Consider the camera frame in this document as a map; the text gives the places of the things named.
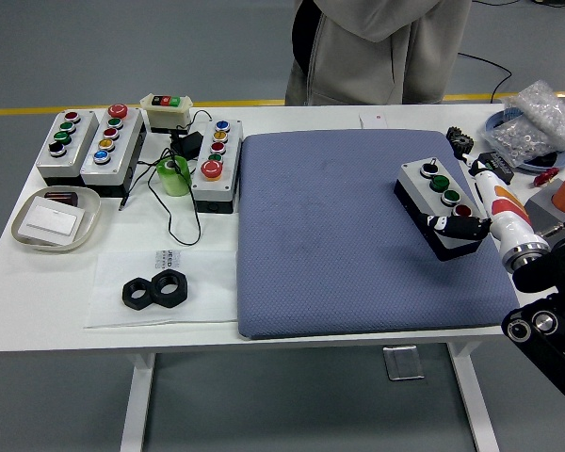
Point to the black module with green connector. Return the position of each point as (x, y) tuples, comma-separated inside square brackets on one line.
[(499, 167)]

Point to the green tape roll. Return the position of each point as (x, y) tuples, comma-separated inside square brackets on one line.
[(174, 183)]

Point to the grey block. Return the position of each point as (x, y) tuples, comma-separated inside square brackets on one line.
[(539, 207)]

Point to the bubble wrap bundle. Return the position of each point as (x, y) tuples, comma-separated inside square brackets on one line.
[(541, 106)]

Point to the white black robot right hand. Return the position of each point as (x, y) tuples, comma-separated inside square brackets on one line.
[(504, 212)]

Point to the clear bag of metal washers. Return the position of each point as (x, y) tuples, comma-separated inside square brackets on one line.
[(513, 136)]

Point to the white switch plate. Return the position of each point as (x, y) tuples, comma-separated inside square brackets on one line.
[(52, 216)]

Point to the grey box with selector switch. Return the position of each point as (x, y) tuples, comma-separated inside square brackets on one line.
[(414, 176)]

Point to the black power adapter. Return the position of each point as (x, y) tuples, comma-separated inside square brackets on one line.
[(188, 143)]

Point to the clear bracket under table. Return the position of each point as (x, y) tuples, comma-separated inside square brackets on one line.
[(402, 362)]

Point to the clear printed plastic bag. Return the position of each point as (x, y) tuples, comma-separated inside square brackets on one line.
[(207, 292)]

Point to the dark red small block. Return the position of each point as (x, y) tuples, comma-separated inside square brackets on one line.
[(61, 197)]

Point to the grey four-button control box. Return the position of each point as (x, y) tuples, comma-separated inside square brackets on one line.
[(82, 136)]

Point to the cream red-green switch box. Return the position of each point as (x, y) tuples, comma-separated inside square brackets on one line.
[(165, 113)]

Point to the large black hex nut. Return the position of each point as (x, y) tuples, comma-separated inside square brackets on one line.
[(179, 299)]

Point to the small red part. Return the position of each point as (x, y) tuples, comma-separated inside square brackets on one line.
[(544, 178)]

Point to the white shallow tray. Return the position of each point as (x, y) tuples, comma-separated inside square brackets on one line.
[(90, 221)]

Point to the person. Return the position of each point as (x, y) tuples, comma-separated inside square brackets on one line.
[(358, 56)]

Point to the blue-grey quilted mat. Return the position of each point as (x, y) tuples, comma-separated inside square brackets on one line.
[(334, 235)]

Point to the white table leg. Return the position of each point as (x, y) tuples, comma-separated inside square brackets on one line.
[(475, 400), (136, 405)]

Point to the black gear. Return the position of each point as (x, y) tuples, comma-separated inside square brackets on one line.
[(459, 141)]

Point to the small black hex nut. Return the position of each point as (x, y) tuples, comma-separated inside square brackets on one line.
[(127, 294)]

